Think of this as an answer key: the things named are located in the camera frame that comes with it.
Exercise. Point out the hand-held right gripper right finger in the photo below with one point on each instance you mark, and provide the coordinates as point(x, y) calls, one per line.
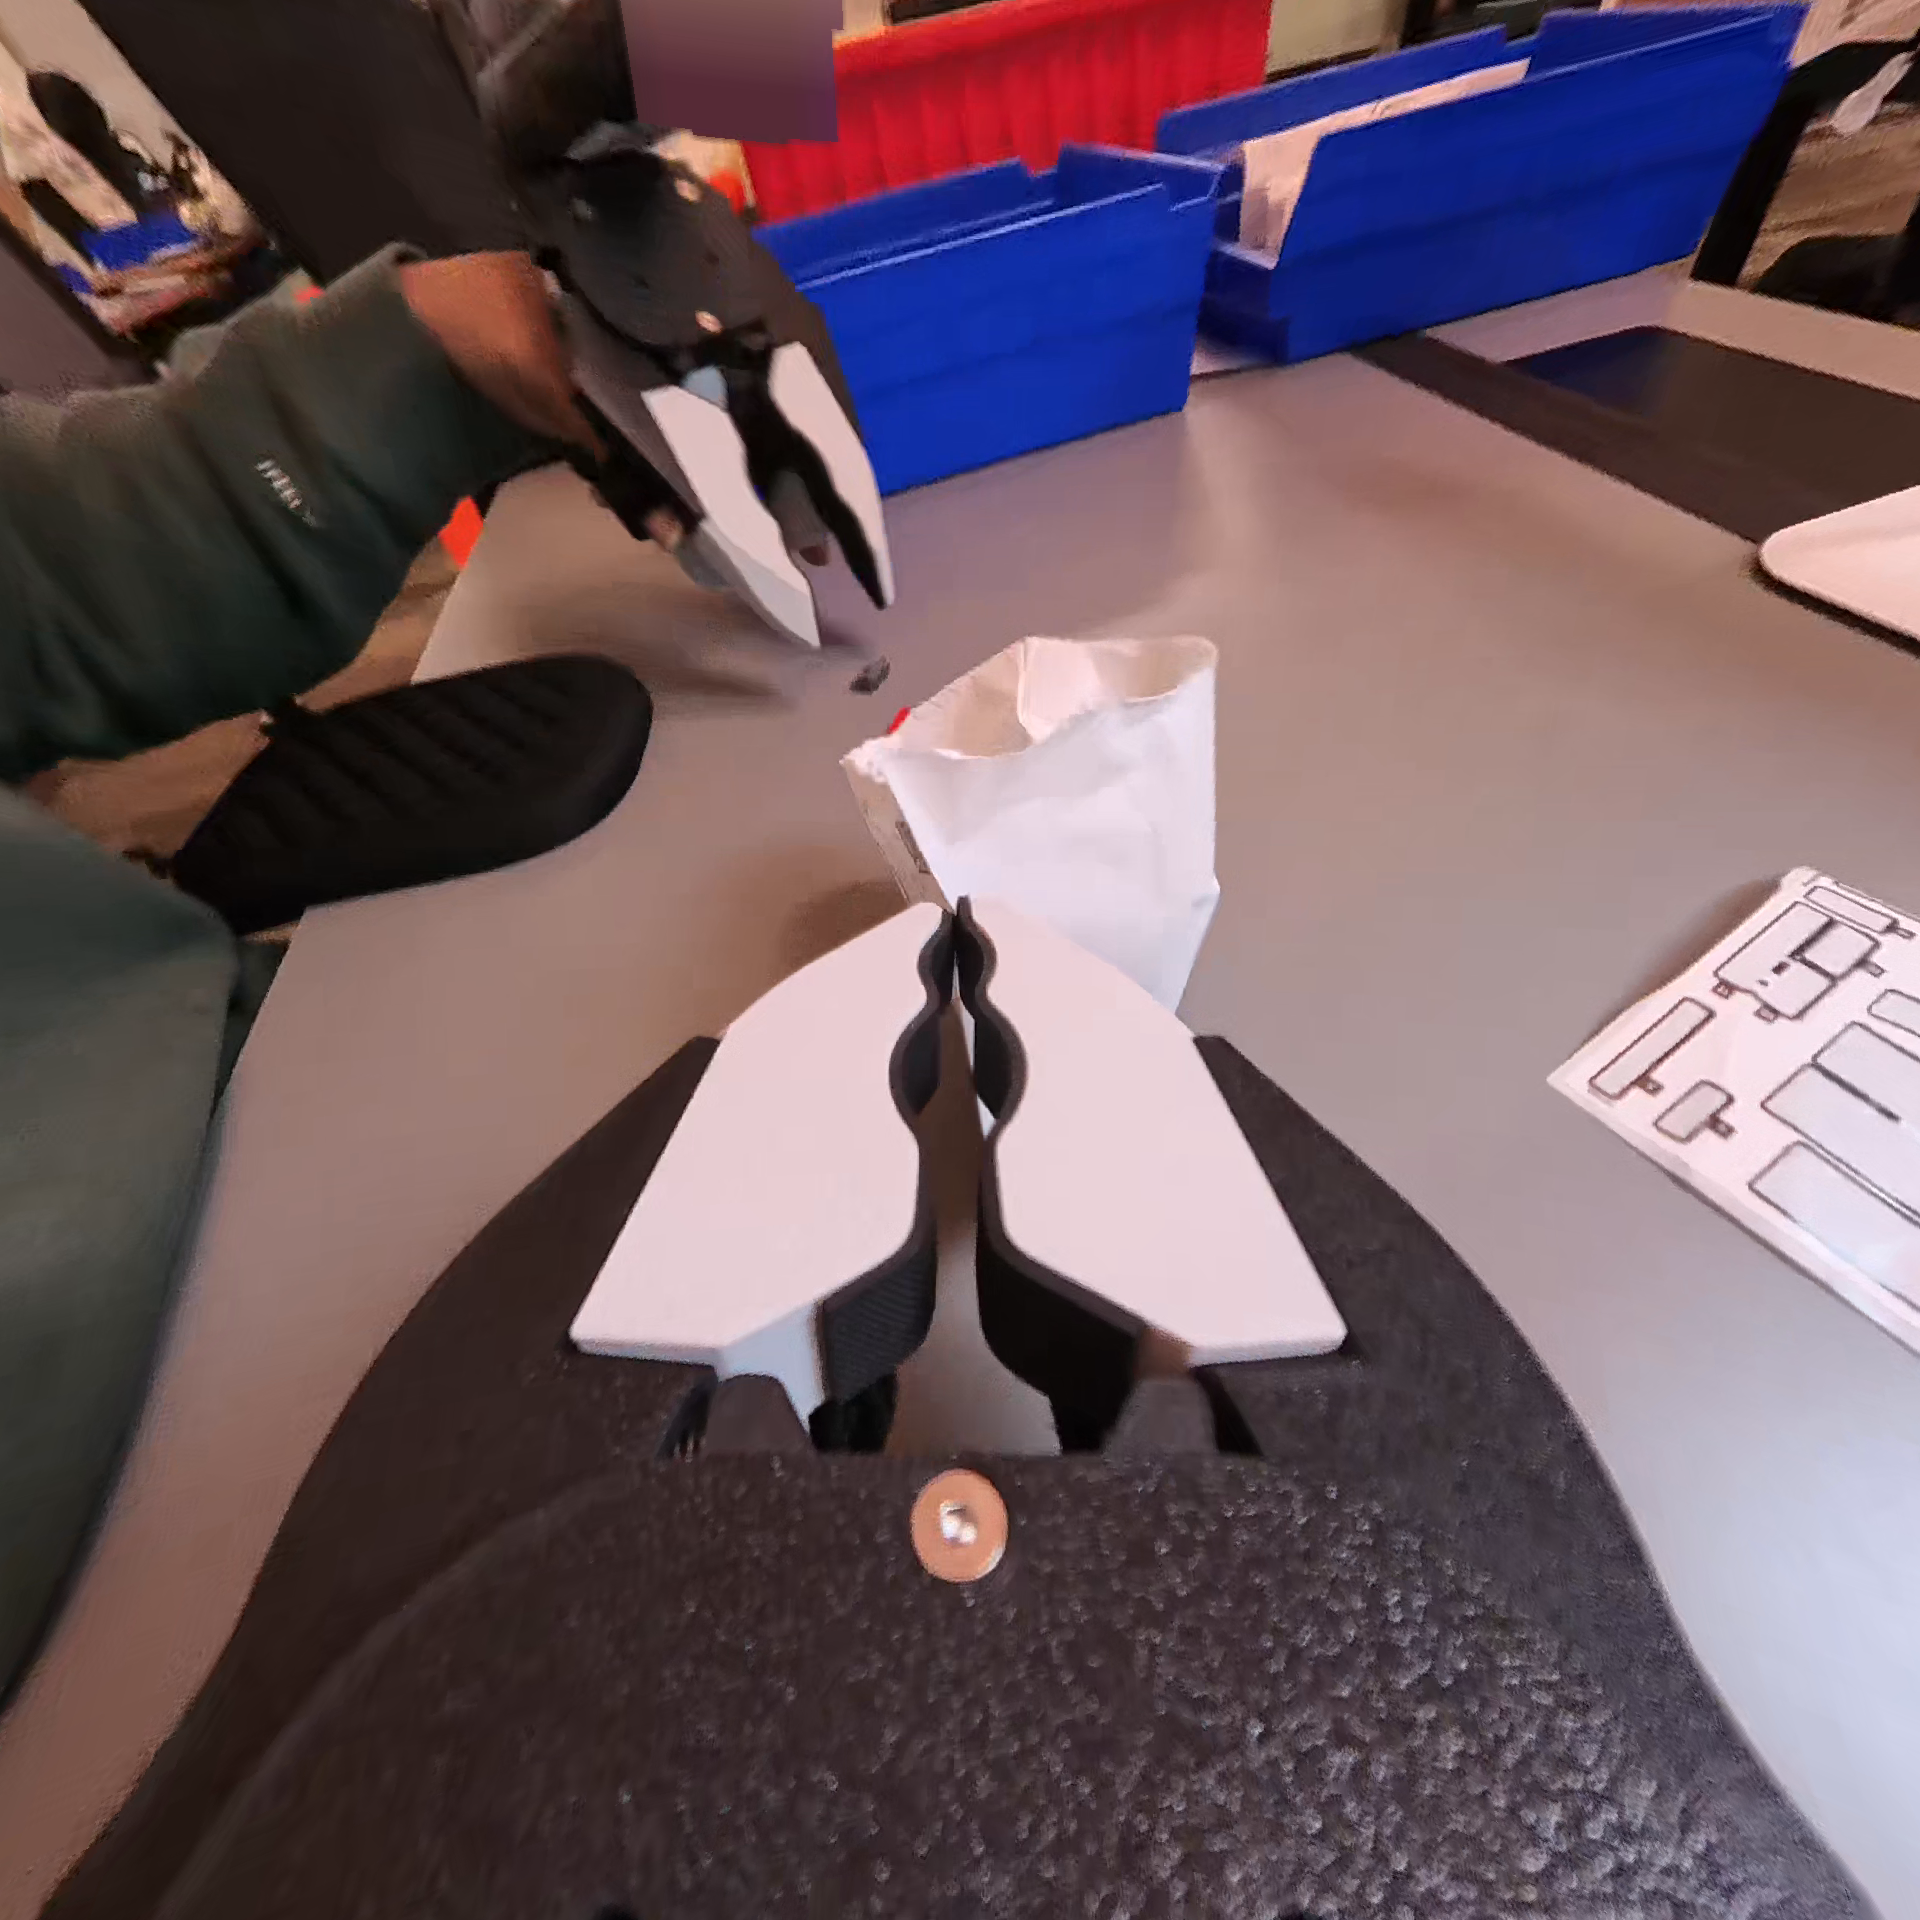
point(1155, 1200)

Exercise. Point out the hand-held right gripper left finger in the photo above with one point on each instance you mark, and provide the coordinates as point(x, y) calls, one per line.
point(752, 1200)

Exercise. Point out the person's left hand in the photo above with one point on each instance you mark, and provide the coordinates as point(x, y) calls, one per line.
point(495, 331)

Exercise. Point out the black padded chair armrest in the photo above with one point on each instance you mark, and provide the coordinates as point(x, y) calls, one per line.
point(421, 779)

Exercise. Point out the white sticker sheet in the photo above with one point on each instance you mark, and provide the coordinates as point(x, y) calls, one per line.
point(1801, 1112)

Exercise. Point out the person's left forearm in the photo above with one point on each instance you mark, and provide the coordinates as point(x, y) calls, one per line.
point(226, 509)

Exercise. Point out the red ribbed bin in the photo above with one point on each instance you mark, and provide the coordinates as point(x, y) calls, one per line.
point(1020, 89)

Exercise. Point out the orange post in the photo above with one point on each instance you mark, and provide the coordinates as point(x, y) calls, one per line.
point(468, 533)

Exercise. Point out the white printed paper bag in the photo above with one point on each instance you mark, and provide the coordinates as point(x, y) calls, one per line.
point(1080, 810)

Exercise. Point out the blue plastic bin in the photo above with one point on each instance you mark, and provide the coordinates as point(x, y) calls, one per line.
point(1469, 226)
point(1020, 345)

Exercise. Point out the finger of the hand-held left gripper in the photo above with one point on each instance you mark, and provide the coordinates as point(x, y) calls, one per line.
point(712, 480)
point(826, 421)

